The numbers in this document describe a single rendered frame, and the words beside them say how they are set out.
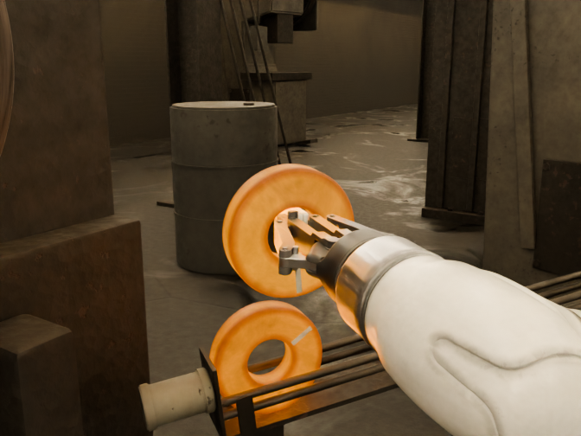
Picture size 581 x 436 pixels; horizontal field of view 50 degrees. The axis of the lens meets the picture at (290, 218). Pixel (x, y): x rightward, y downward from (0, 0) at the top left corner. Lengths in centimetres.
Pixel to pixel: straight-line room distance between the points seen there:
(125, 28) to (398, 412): 758
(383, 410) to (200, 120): 173
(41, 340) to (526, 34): 253
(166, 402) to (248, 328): 14
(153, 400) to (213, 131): 243
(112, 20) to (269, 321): 819
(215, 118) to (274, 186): 248
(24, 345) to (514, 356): 53
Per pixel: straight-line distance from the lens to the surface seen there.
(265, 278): 71
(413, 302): 42
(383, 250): 50
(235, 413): 85
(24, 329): 79
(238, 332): 82
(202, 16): 476
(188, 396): 84
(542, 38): 294
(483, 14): 444
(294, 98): 853
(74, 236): 88
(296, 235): 65
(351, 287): 49
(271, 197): 68
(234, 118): 316
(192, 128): 321
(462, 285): 42
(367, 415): 210
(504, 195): 305
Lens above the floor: 110
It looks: 14 degrees down
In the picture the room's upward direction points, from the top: straight up
